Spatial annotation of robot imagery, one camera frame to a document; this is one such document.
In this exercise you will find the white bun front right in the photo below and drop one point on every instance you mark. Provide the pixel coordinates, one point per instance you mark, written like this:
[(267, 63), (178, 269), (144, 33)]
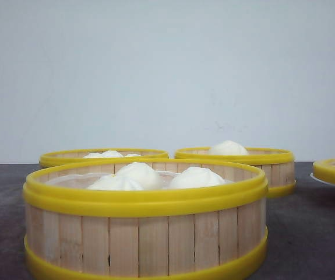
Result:
[(196, 177)]

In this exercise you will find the white bun front middle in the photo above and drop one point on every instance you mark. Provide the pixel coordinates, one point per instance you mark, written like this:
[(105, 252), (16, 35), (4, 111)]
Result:
[(143, 174)]

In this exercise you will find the white bun front left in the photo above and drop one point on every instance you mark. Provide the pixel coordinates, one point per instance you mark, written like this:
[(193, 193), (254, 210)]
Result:
[(115, 183)]

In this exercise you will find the white bun middle dotted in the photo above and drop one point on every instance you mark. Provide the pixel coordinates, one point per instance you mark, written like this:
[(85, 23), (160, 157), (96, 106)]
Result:
[(111, 153)]

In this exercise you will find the single white bun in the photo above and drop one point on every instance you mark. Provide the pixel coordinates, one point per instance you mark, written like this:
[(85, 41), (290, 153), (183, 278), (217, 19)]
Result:
[(228, 148)]

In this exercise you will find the front bamboo steamer drawer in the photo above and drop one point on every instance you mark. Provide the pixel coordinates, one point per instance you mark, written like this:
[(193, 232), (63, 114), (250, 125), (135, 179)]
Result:
[(197, 233)]

